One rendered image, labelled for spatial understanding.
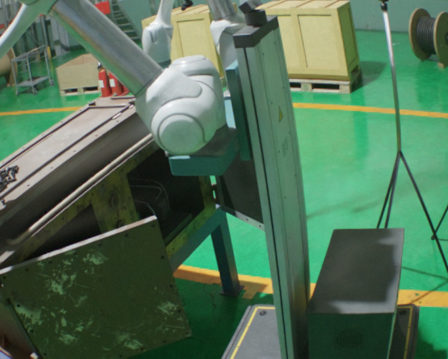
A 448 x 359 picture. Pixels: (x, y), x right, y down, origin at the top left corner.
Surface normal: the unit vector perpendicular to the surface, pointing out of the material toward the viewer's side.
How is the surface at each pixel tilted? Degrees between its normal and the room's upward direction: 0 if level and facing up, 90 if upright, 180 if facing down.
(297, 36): 90
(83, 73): 90
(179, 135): 95
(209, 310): 0
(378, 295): 0
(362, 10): 90
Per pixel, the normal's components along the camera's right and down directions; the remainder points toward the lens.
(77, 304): 0.44, 0.32
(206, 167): -0.32, 0.45
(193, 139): -0.05, 0.48
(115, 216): 0.87, 0.07
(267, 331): -0.16, -0.89
